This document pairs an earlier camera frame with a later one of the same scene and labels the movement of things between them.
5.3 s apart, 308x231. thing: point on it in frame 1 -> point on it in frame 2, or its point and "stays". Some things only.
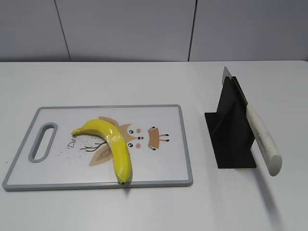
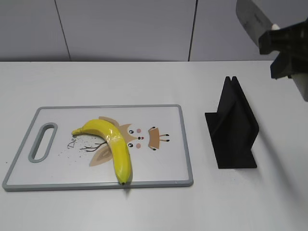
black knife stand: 231,130 stays
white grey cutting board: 156,136 stays
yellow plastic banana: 119,147 stays
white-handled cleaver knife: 271,157 -> 254,21
